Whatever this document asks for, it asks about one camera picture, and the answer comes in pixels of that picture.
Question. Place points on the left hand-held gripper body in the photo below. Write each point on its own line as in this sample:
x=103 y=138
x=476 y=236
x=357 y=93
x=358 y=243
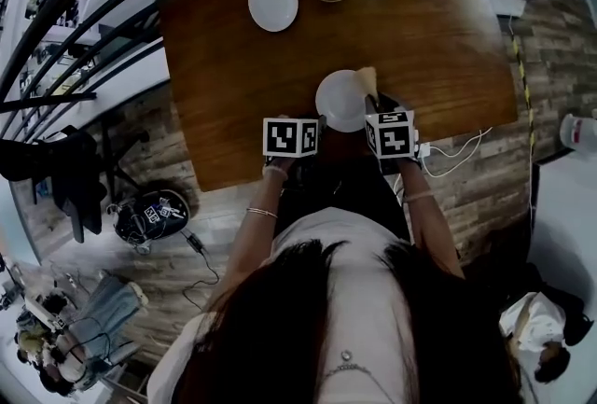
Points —
x=287 y=136

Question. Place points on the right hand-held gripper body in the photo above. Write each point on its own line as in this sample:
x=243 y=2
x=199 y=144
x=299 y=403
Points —
x=392 y=136

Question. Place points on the beige sponge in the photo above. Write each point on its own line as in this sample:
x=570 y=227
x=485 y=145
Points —
x=368 y=78

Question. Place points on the big white plate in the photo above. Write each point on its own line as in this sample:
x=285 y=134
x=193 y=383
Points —
x=340 y=101

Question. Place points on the person's right forearm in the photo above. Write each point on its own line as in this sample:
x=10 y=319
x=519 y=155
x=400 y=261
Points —
x=424 y=215

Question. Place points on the person's left forearm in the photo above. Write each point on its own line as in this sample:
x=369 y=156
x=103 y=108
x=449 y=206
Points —
x=259 y=234

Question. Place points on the person's left hand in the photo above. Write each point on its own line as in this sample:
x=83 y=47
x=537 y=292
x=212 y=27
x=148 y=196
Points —
x=276 y=170

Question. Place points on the white charger block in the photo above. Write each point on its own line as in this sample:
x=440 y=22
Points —
x=424 y=151

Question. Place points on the person's black trousers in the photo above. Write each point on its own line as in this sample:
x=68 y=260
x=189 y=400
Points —
x=354 y=187

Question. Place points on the pink wrist band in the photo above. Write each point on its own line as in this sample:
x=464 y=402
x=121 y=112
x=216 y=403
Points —
x=420 y=196

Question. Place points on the person's white shirt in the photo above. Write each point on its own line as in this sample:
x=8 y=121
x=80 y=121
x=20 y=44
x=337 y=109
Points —
x=336 y=225

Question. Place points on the small white plate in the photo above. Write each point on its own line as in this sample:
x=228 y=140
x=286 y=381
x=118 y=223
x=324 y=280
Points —
x=273 y=1

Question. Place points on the yellow black floor tape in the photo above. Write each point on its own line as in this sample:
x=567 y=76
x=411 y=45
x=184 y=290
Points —
x=527 y=92

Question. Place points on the white flat box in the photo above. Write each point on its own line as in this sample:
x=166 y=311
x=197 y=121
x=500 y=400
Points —
x=506 y=3

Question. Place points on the white plastic jug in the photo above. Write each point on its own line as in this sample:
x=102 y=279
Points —
x=580 y=134

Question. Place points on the white side table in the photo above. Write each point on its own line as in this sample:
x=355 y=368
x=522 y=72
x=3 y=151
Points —
x=569 y=225

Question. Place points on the black office chair with clothes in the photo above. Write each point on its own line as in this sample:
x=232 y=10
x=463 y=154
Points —
x=79 y=178

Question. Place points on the grey blue cloth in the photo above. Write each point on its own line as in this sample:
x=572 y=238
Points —
x=112 y=309

